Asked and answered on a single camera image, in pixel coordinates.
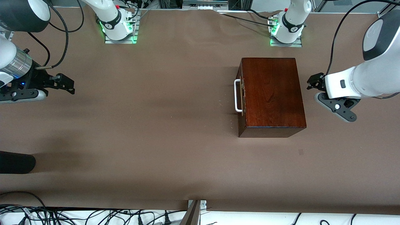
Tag light wood drawer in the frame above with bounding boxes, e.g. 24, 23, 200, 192
237, 67, 246, 117

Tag white metal drawer handle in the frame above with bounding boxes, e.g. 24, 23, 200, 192
234, 79, 243, 113

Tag dark brown wooden cabinet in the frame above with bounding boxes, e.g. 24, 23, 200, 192
237, 57, 307, 138

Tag black ribbed cylinder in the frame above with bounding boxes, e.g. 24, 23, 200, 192
0, 151, 36, 174

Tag brown table cover sheet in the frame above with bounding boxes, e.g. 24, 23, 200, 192
0, 6, 400, 215

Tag dark metal bar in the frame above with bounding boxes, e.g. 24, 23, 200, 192
179, 200, 202, 225

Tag aluminium arm base plate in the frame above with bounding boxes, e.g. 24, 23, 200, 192
270, 37, 303, 48
104, 31, 138, 44

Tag black left arm base cable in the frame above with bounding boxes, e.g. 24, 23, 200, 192
219, 9, 277, 27

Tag black arm base cable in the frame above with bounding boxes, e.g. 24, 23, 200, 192
116, 0, 150, 25
219, 9, 277, 27

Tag black right arm base cable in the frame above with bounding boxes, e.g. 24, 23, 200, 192
116, 0, 150, 25

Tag black looped cable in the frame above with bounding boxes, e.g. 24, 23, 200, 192
0, 191, 47, 209

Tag tangled black cables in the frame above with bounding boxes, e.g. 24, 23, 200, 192
0, 205, 188, 225

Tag silver corner bracket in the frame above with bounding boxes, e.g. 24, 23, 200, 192
187, 200, 207, 216

